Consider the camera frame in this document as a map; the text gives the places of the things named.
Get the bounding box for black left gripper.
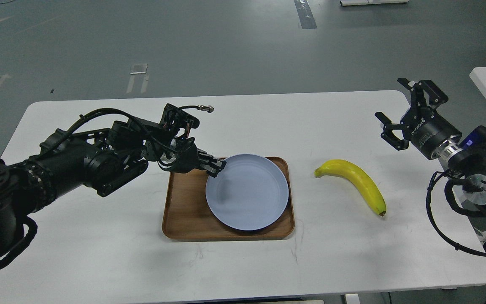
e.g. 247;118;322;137
158;138;226;178

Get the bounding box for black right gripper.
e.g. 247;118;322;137
375;78;462;160

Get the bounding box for light blue plate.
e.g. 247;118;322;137
205;154;289;231

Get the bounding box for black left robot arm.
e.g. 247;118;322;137
0;104;226;270

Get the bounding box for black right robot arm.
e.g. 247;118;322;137
375;78;486;257

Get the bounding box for yellow banana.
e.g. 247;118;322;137
314;159;386;217

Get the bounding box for brown wooden tray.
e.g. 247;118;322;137
162;157;295;241

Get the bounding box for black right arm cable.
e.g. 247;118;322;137
426;171;486;258

